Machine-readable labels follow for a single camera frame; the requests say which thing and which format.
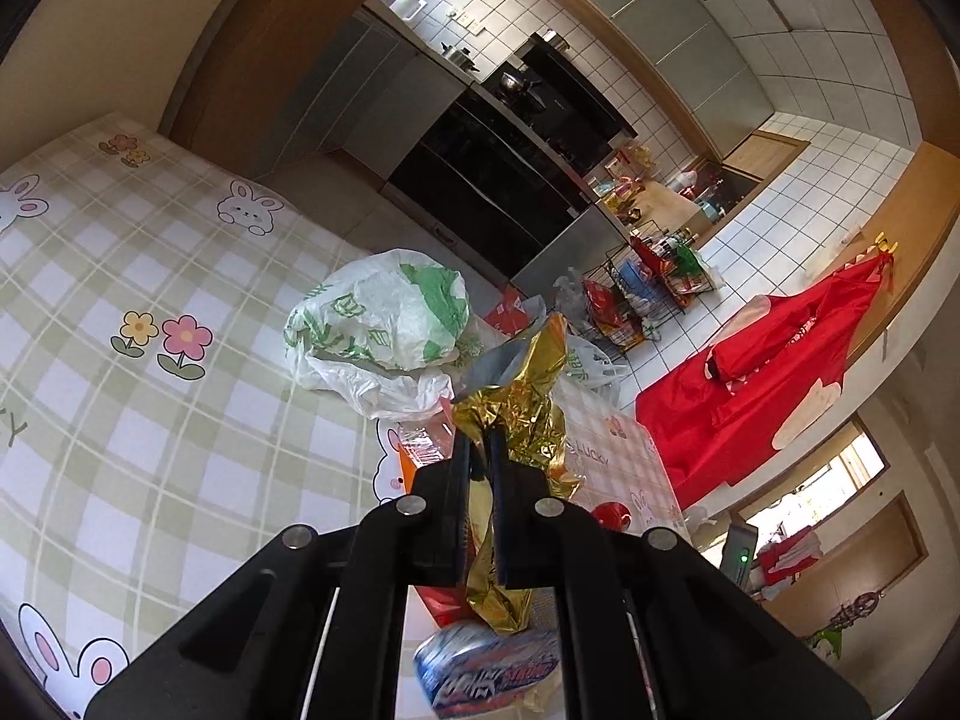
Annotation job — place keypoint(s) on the gold foil wrapper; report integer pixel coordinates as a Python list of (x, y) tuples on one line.
[(525, 405)]

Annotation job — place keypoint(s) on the grey base cabinets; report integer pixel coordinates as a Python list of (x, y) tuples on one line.
[(375, 82)]

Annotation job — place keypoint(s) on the black built-in oven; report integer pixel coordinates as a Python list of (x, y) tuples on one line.
[(480, 165)]

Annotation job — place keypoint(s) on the blue white snack wrapper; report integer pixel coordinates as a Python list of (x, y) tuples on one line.
[(480, 667)]

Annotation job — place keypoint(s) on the checked bunny print tablecloth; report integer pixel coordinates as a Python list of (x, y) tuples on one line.
[(150, 240)]

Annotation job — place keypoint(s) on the clear plastic bag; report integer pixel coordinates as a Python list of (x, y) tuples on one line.
[(574, 292)]

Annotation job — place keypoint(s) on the red round object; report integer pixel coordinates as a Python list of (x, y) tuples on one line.
[(611, 514)]

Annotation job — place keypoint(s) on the stainless steel cabinet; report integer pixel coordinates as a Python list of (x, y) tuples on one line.
[(574, 251)]

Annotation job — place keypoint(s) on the black range hood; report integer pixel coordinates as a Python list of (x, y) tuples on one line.
[(577, 82)]

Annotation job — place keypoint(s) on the yellow wall hook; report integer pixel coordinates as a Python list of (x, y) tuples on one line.
[(886, 244)]

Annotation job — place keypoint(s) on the white green printed floor bag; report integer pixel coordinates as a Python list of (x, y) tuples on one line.
[(592, 364)]

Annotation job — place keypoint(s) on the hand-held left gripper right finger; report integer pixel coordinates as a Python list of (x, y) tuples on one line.
[(519, 532)]

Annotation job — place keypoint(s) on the red apron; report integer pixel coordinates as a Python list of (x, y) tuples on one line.
[(750, 405)]

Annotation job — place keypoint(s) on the orange snack packet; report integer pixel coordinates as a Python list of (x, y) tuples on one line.
[(412, 465)]

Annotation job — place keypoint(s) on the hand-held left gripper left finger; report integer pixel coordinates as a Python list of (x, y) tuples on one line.
[(448, 529)]

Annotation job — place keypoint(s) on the white device with green light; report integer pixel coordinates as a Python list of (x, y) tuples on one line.
[(739, 551)]

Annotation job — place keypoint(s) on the white green plastic bag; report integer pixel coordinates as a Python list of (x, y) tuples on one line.
[(375, 315)]

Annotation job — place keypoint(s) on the silver pot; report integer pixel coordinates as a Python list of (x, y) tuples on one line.
[(457, 56)]

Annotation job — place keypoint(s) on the grey wall cabinets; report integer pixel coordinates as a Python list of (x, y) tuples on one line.
[(675, 30)]

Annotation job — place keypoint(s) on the red bag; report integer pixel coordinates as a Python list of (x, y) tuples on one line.
[(510, 311)]

